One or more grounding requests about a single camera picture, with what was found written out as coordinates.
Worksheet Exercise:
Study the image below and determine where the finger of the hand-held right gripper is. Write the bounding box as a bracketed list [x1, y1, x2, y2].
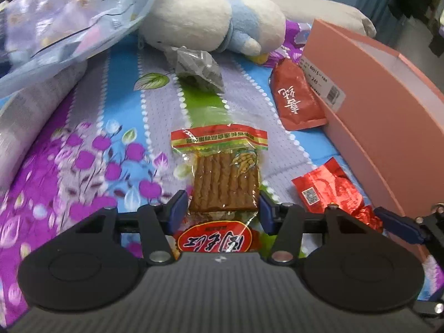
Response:
[411, 300, 444, 320]
[374, 201, 444, 261]

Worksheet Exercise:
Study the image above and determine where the red foil snack packet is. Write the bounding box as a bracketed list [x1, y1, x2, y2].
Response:
[291, 157, 384, 231]

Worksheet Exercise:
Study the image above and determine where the black hanging garment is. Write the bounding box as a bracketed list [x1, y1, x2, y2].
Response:
[388, 0, 444, 56]

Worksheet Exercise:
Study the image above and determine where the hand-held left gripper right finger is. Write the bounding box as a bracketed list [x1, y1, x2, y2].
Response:
[258, 190, 383, 264]

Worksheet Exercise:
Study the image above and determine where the clear dark snack packet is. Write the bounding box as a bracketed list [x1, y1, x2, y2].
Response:
[164, 46, 225, 94]

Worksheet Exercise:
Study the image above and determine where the blue floral plastic bag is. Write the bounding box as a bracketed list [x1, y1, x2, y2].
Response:
[0, 0, 170, 98]

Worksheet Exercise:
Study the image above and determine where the white tube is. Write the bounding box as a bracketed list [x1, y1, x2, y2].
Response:
[0, 60, 87, 191]

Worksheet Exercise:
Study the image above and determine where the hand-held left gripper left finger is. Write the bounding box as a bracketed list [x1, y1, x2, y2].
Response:
[74, 189, 190, 265]

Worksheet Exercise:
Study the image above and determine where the grey duvet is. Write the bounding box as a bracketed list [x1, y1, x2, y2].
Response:
[194, 0, 377, 39]

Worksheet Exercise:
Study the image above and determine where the pink cardboard box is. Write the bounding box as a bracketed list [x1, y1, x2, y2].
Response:
[300, 18, 444, 250]

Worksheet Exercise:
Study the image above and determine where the white and blue plush toy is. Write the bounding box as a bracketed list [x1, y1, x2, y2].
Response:
[139, 0, 287, 65]

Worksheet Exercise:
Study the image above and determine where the brown stick snack packet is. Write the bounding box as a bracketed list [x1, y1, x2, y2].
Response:
[171, 123, 269, 223]

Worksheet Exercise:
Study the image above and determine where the red yellow snack packet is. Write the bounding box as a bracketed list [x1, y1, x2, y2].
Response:
[173, 215, 264, 254]

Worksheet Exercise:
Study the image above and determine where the red snack packet white script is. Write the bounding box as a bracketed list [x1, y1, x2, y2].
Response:
[270, 57, 328, 132]

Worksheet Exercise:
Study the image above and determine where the striped floral bed sheet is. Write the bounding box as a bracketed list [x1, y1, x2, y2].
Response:
[0, 21, 444, 323]

